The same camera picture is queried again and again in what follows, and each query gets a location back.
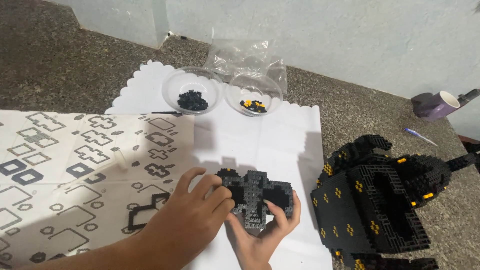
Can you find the thin black brick strip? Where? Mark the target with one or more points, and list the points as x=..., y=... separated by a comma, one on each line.
x=167, y=112

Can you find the clear plastic bowl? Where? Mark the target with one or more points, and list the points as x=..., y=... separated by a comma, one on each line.
x=176, y=82
x=270, y=90

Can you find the black brick frame piece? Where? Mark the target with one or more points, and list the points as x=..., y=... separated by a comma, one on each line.
x=131, y=221

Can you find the pile of black yellow bricks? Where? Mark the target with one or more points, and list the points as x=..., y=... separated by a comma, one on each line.
x=255, y=107

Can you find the person's left hand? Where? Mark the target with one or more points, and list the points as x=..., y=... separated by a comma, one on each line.
x=187, y=217

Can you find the large black yellow brick model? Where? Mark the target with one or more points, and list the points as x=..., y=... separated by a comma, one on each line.
x=337, y=210

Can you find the person's right hand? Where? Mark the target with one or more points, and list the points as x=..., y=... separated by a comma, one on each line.
x=255, y=247

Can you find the printed building instruction sheet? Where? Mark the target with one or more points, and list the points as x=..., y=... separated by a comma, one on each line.
x=56, y=168

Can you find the white scalloped paper mat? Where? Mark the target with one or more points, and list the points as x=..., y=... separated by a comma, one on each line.
x=262, y=150

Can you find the purple mug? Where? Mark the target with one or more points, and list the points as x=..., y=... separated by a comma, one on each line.
x=435, y=107

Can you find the crumpled clear plastic bags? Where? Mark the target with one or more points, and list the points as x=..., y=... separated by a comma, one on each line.
x=240, y=56

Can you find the grey black brick assembly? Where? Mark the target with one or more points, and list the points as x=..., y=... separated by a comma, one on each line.
x=255, y=187

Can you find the blue white pen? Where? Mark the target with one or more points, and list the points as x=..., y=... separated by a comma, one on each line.
x=418, y=135

